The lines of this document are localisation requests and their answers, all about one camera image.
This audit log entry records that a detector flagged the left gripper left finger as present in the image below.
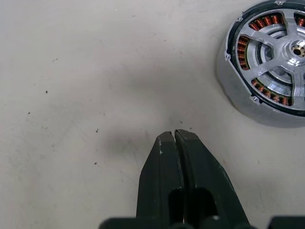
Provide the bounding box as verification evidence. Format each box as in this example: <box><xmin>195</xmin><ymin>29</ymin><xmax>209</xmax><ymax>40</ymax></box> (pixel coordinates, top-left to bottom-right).
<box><xmin>135</xmin><ymin>131</ymin><xmax>184</xmax><ymax>219</ymax></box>

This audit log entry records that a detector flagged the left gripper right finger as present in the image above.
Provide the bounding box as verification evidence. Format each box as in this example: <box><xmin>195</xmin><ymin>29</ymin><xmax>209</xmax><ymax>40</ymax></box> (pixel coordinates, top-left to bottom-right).
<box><xmin>174</xmin><ymin>129</ymin><xmax>250</xmax><ymax>222</ymax></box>

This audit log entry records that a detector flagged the motor stator with copper coils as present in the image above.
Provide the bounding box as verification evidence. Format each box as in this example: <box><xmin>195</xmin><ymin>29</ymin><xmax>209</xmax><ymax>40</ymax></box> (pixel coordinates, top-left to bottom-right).
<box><xmin>215</xmin><ymin>0</ymin><xmax>305</xmax><ymax>129</ymax></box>

